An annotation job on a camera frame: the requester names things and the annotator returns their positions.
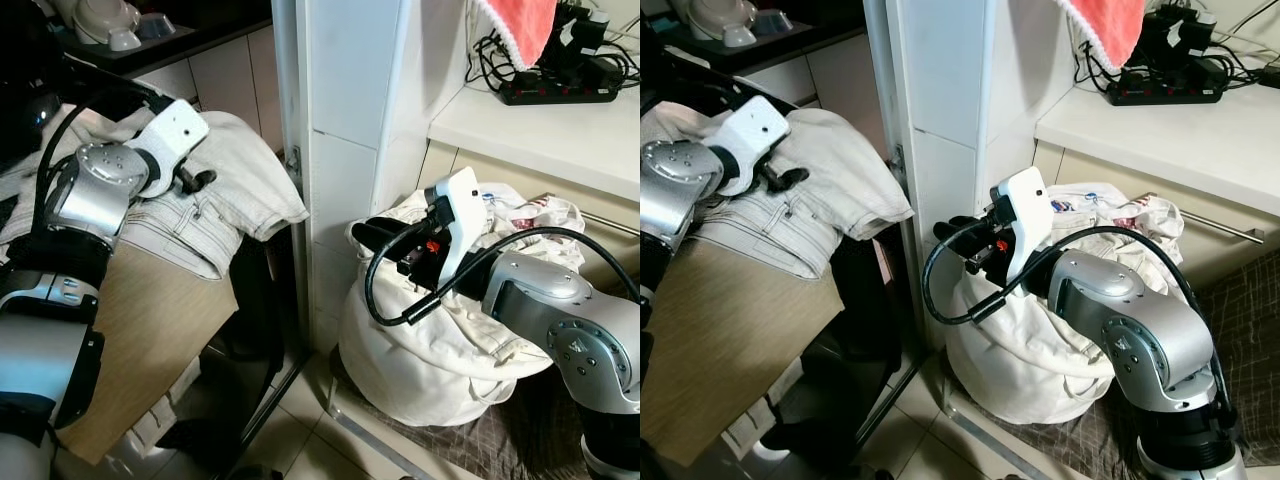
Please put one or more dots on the light beige jeans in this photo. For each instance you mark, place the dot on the light beige jeans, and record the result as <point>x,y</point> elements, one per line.
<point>840,190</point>
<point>230,190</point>

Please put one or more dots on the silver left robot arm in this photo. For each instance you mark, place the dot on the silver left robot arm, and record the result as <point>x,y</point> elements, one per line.
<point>95,190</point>
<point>672,185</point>

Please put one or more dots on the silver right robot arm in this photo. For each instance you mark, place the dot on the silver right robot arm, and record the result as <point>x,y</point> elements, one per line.
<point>560,310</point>
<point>1140,320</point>

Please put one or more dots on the white cloth laundry bundle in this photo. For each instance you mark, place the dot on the white cloth laundry bundle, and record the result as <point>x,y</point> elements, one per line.
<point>420,360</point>
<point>1020,360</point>

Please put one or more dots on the white cabinet pillar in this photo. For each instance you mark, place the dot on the white cabinet pillar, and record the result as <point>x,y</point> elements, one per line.
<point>940,110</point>
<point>345,120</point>

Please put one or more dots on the beige cabinet drawer front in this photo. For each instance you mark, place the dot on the beige cabinet drawer front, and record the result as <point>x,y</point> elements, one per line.
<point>540,180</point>
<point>1200,190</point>

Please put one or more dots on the white small appliance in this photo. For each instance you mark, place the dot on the white small appliance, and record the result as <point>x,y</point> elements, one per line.
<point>715,20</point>
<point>105,22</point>

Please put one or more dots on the black power strip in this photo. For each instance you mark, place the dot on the black power strip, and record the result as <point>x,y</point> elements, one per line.
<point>1165,93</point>
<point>560,93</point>

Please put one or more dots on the black plug adapters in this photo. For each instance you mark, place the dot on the black plug adapters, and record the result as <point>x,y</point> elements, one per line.
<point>585,45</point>
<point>1190,45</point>

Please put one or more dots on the red towel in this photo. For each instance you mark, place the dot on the red towel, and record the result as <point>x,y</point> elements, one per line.
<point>1108,28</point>
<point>520,28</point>

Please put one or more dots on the brown patterned rug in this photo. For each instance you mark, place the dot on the brown patterned rug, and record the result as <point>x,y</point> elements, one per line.
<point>1245,350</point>

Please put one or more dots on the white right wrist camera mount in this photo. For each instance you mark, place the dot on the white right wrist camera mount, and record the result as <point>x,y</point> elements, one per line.
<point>1025,215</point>
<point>458,215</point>

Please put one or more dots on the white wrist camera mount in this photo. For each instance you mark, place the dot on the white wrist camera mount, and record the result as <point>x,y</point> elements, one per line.
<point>1025,215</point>
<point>172,132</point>
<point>458,215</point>
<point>752,130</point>

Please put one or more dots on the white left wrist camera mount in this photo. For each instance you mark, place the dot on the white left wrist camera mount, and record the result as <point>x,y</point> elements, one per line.
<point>752,130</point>
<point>172,132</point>

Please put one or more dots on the metal floor rail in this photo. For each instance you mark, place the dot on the metal floor rail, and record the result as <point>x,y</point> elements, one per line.
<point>375,445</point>
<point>990,445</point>

